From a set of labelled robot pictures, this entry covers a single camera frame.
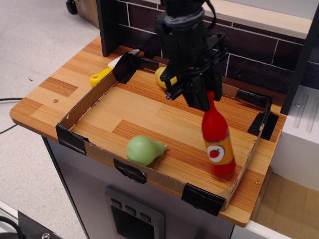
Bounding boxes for green toy pear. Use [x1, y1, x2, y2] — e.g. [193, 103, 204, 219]
[126, 135, 168, 166]

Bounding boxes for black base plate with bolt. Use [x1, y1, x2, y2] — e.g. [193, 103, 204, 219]
[18, 211, 61, 239]

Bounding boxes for black vertical post right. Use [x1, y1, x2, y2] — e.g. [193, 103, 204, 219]
[280, 7, 319, 115]

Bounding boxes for wooden shelf ledge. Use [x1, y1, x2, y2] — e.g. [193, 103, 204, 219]
[211, 0, 312, 39]

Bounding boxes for grey oven control panel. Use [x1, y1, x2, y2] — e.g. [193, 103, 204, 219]
[104, 187, 165, 239]

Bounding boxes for black vertical post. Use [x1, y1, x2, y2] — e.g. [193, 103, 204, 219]
[96, 0, 128, 57]
[280, 7, 319, 115]

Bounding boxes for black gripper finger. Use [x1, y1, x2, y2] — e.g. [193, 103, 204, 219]
[204, 63, 222, 101]
[183, 76, 210, 111]

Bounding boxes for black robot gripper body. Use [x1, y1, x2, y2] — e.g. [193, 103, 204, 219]
[154, 9, 227, 100]

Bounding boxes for black vertical post left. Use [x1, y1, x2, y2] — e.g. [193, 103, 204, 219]
[96, 0, 128, 57]

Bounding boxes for black caster wheel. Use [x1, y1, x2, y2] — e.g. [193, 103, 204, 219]
[66, 0, 77, 15]

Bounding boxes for black cable on floor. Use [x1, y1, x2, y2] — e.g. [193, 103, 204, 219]
[0, 97, 23, 135]

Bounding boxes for yellow handled toy knife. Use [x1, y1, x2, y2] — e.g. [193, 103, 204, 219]
[89, 49, 140, 87]

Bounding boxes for white toy sink counter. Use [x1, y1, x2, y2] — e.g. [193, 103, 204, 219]
[271, 86, 319, 190]

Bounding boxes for black cable bottom left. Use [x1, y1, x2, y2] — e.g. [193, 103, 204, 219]
[0, 216, 24, 239]

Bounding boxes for red hot sauce bottle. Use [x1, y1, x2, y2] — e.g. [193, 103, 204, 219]
[201, 91, 236, 175]

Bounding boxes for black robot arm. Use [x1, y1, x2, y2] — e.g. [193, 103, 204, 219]
[154, 0, 228, 112]

